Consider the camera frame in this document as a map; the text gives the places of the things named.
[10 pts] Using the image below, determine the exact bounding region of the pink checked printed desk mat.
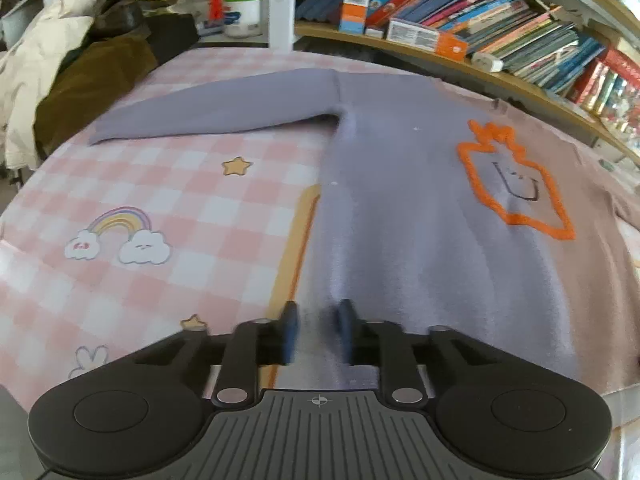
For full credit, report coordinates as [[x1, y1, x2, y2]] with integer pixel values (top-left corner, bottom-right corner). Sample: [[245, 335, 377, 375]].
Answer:
[[0, 46, 640, 480]]

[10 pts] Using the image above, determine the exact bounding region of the purple and mauve sweater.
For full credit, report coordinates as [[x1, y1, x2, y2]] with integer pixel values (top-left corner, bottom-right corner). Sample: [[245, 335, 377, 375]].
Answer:
[[89, 67, 640, 396]]

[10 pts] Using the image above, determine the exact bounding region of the row of colourful books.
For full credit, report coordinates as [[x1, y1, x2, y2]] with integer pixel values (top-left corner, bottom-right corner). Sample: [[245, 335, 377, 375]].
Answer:
[[295, 0, 640, 133]]

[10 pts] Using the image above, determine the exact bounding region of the cream jacket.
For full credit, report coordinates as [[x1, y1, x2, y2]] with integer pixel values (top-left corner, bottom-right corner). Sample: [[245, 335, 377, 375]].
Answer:
[[0, 0, 99, 171]]

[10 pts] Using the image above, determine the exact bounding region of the orange white carton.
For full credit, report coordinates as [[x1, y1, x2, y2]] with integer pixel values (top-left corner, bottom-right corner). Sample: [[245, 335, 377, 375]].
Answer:
[[386, 17, 471, 59]]

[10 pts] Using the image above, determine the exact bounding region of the olive brown garment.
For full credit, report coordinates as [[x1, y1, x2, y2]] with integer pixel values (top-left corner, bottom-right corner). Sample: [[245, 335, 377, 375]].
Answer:
[[34, 35, 159, 162]]

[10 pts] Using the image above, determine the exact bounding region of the wooden bookshelf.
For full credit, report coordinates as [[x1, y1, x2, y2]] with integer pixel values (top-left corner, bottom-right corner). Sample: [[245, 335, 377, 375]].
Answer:
[[265, 0, 640, 166]]

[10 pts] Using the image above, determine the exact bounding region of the dark brown leather bag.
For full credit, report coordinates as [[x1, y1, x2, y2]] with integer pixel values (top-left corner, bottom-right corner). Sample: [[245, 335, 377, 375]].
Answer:
[[89, 0, 151, 41]]

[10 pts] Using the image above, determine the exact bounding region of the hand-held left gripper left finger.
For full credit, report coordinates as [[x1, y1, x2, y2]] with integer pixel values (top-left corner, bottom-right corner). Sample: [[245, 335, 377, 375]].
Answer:
[[132, 301, 301, 408]]

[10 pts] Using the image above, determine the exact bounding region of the white jar with green lid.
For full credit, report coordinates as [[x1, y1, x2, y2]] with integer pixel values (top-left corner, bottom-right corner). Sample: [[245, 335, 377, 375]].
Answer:
[[222, 0, 264, 39]]

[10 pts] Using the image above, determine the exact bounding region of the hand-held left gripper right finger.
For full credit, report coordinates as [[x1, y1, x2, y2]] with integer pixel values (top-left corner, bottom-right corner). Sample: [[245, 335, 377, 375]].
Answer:
[[334, 300, 506, 408]]

